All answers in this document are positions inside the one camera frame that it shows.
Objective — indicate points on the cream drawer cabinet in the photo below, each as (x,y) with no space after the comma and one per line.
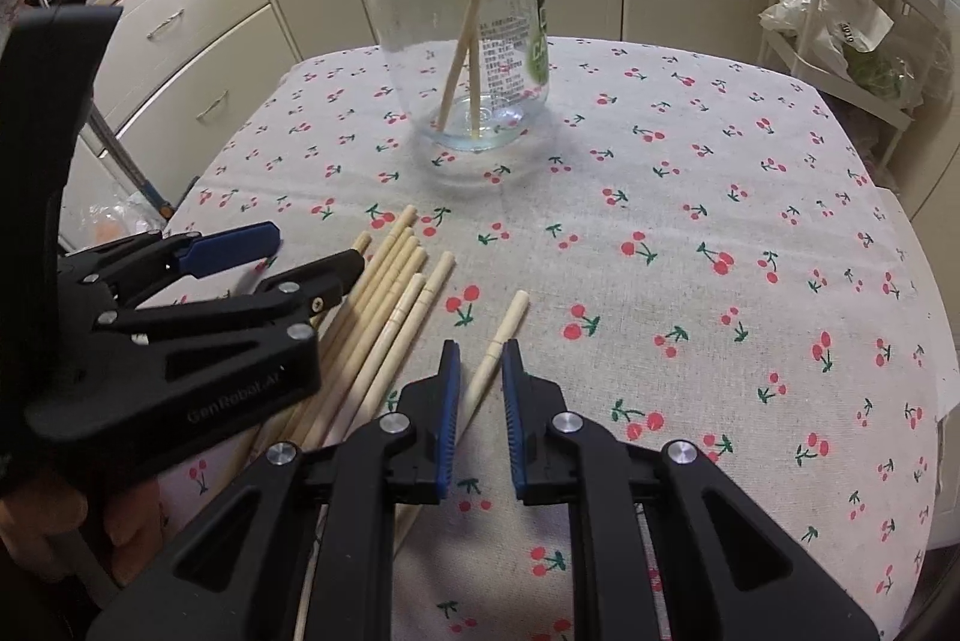
(187,49)

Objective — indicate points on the bunch of wooden chopsticks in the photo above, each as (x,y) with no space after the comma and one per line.
(390,304)

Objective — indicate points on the orange plastic bag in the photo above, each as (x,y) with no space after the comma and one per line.
(120,223)

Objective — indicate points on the white plastic bag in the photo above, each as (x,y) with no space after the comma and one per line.
(814,19)

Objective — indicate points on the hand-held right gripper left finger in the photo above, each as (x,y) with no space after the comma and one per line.
(448,420)

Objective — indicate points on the bag of green vegetables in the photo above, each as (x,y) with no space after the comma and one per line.
(885,75)

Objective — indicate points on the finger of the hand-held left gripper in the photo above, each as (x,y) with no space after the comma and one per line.
(315,281)
(232,245)

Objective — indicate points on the clear glass jar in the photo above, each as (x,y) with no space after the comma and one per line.
(420,49)

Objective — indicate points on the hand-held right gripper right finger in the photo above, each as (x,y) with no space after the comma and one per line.
(514,420)

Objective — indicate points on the cherry print tablecloth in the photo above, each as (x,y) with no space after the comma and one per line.
(675,281)

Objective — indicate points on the person's left hand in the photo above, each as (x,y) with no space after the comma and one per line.
(41,519)

